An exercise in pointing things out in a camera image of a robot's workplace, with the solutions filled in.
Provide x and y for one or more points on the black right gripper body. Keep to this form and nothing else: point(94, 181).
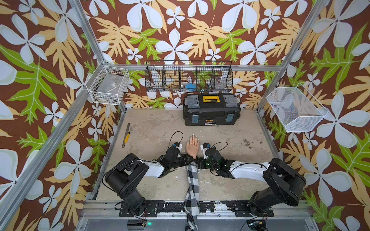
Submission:
point(204, 164)

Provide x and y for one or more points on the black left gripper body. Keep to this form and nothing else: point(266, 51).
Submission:
point(178, 162)

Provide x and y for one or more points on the black wrist watch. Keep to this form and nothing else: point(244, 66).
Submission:
point(188, 160)

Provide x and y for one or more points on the plaid sleeved mannequin forearm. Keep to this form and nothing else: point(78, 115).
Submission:
point(192, 196)

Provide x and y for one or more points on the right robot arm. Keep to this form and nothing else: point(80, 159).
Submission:
point(285, 185)

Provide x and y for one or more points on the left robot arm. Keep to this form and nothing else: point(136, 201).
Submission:
point(124, 178)

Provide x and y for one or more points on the mannequin hand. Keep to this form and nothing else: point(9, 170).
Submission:
point(192, 147)

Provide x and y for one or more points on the blue object in basket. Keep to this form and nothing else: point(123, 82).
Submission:
point(190, 86)

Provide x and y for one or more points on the white mesh basket right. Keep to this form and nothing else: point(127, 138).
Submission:
point(297, 109)

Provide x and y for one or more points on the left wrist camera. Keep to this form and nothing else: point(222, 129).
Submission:
point(178, 146)

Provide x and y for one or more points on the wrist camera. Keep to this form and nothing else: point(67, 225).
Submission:
point(178, 146)
point(204, 147)

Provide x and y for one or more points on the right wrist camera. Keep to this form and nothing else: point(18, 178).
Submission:
point(204, 147)

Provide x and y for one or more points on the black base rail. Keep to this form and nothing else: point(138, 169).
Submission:
point(152, 208)

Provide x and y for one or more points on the black toolbox yellow handle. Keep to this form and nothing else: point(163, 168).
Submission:
point(211, 109)

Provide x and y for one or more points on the black wire basket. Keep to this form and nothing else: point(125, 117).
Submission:
point(174, 75)

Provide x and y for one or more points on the white wire basket left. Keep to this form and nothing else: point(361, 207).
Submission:
point(107, 84)

